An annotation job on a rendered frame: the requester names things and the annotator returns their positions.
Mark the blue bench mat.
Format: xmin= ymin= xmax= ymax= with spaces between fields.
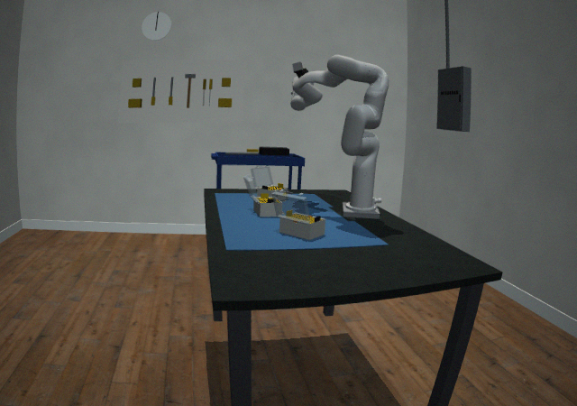
xmin=215 ymin=193 xmax=389 ymax=251

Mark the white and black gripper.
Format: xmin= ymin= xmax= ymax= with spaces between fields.
xmin=292 ymin=68 xmax=308 ymax=86

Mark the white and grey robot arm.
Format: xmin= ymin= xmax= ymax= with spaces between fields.
xmin=290 ymin=55 xmax=389 ymax=212

